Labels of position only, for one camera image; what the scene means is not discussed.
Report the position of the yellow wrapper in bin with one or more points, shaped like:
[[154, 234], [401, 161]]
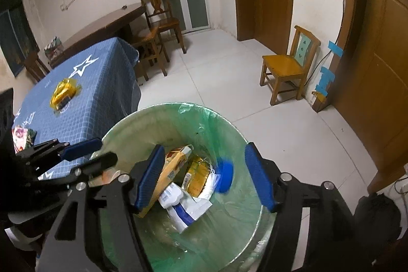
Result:
[[196, 176]]

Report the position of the colourful bag on far table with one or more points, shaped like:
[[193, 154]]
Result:
[[53, 49]]

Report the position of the blue checked star tablecloth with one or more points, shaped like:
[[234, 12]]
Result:
[[108, 93]]

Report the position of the dark wooden long table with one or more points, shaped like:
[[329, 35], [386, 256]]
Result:
[[114, 24]]

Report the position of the round bin with green bag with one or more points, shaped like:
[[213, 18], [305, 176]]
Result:
[[210, 217]]

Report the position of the dark wooden dining chair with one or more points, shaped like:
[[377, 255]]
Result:
[[160, 18]]

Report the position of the tan cardboard box in bin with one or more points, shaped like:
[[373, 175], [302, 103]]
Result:
[[173, 163]]

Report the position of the brown door with handle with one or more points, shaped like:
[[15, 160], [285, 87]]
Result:
[[373, 97]]

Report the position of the dark chair at far left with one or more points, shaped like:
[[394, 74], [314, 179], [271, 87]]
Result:
[[35, 67]]

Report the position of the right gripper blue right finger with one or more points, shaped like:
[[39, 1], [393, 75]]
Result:
[[264, 174]]

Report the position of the dark wooden stool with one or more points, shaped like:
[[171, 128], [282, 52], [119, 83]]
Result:
[[151, 48]]

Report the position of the blue round lid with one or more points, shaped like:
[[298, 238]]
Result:
[[225, 173]]

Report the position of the blue tape strips on wall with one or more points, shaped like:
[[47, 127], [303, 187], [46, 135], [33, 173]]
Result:
[[327, 76]]

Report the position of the yellow crinkled snack wrapper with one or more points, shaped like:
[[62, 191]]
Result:
[[64, 92]]

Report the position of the white blue paper pack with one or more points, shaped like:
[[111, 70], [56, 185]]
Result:
[[182, 208]]

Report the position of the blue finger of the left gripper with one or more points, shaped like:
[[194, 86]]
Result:
[[81, 149], [97, 166]]

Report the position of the small light wooden chair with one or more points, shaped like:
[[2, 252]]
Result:
[[288, 73]]

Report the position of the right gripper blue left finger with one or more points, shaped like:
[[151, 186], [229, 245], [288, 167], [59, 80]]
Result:
[[144, 177]]

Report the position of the pink floral tissue pack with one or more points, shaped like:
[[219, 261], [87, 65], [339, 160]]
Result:
[[23, 138]]

